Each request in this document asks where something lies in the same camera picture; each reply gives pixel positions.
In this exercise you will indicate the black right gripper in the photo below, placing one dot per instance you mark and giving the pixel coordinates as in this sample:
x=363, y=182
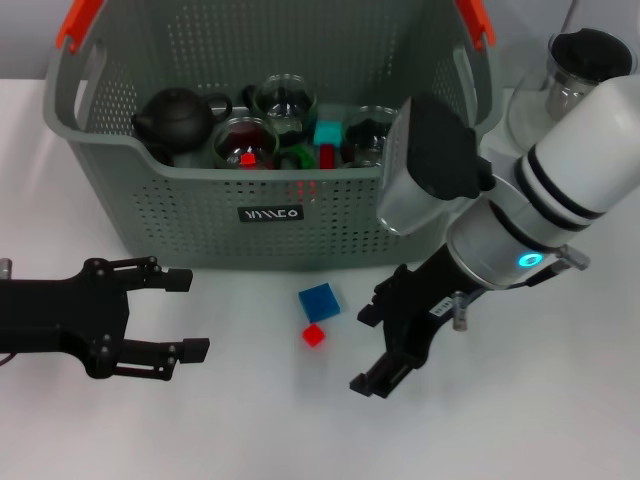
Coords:
x=425, y=300

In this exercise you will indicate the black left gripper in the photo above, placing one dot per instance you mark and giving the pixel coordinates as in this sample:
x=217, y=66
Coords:
x=75, y=315

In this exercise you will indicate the small red square brick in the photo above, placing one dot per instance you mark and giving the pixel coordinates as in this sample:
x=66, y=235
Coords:
x=313, y=335

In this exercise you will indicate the orange-red sloped brick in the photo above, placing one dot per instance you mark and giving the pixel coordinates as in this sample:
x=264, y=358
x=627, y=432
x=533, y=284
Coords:
x=300, y=187

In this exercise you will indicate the small red rounded brick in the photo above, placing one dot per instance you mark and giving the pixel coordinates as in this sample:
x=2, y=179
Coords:
x=246, y=160

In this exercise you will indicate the glass teacup with black sleeve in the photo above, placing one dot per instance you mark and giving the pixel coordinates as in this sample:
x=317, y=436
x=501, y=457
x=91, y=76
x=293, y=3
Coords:
x=362, y=163
x=285, y=100
x=222, y=145
x=367, y=132

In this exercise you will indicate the dark red long brick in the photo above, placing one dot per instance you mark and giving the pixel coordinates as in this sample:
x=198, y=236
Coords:
x=327, y=156

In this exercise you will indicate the green notched toy brick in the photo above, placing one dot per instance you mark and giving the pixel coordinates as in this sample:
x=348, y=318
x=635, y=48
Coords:
x=302, y=152

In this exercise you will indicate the teal toy brick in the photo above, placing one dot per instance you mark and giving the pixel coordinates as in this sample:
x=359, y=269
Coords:
x=328, y=132

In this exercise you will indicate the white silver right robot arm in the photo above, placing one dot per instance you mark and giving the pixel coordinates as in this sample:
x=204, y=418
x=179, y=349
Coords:
x=575, y=165

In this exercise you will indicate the grey perforated storage basket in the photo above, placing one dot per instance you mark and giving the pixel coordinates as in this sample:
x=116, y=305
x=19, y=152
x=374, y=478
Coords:
x=200, y=235

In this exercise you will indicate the blue toy brick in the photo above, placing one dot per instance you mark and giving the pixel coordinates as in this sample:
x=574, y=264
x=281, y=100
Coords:
x=321, y=302

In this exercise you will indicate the black ceramic teapot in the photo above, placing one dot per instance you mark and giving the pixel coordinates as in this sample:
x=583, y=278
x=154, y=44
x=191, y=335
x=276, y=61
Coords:
x=175, y=117

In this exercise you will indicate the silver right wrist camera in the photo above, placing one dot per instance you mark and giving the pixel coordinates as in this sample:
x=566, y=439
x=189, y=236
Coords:
x=430, y=160

